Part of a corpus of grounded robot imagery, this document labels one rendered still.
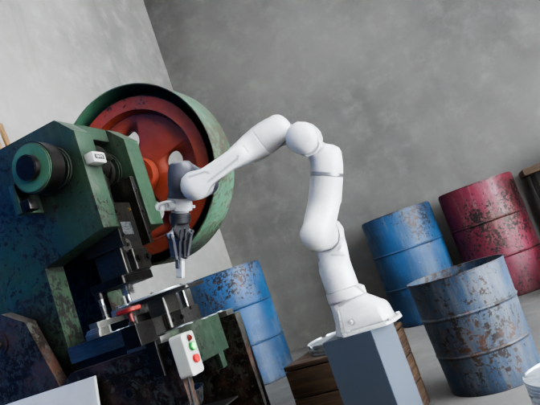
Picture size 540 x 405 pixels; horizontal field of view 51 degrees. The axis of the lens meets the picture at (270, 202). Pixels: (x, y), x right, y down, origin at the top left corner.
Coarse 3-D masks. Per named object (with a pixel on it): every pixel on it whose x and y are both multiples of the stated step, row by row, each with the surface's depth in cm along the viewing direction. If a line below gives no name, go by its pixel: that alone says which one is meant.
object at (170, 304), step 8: (200, 280) 212; (176, 288) 204; (184, 288) 208; (160, 296) 206; (168, 296) 212; (176, 296) 216; (136, 304) 210; (152, 304) 210; (160, 304) 209; (168, 304) 210; (176, 304) 214; (152, 312) 210; (160, 312) 209; (168, 312) 208; (176, 312) 213; (168, 320) 208; (176, 320) 211; (168, 328) 207
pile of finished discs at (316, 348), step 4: (328, 336) 248; (332, 336) 238; (316, 340) 246; (320, 340) 243; (324, 340) 239; (308, 344) 239; (312, 344) 239; (316, 344) 235; (320, 344) 231; (312, 348) 230; (316, 348) 227; (320, 348) 226; (312, 352) 236; (316, 352) 228; (320, 352) 226; (324, 352) 225
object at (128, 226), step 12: (120, 204) 222; (120, 216) 219; (132, 216) 226; (132, 228) 223; (132, 240) 220; (108, 252) 214; (120, 252) 212; (132, 252) 213; (144, 252) 219; (96, 264) 216; (108, 264) 214; (120, 264) 212; (132, 264) 213; (144, 264) 217; (108, 276) 214
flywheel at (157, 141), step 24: (144, 96) 256; (96, 120) 265; (120, 120) 264; (144, 120) 260; (168, 120) 255; (192, 120) 248; (144, 144) 260; (168, 144) 255; (192, 144) 247; (168, 168) 256; (168, 216) 255; (192, 216) 247
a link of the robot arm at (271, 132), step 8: (264, 120) 194; (272, 120) 191; (280, 120) 191; (256, 128) 193; (264, 128) 191; (272, 128) 190; (280, 128) 190; (256, 136) 191; (264, 136) 191; (272, 136) 191; (280, 136) 191; (264, 144) 191; (272, 144) 192; (280, 144) 194; (272, 152) 196
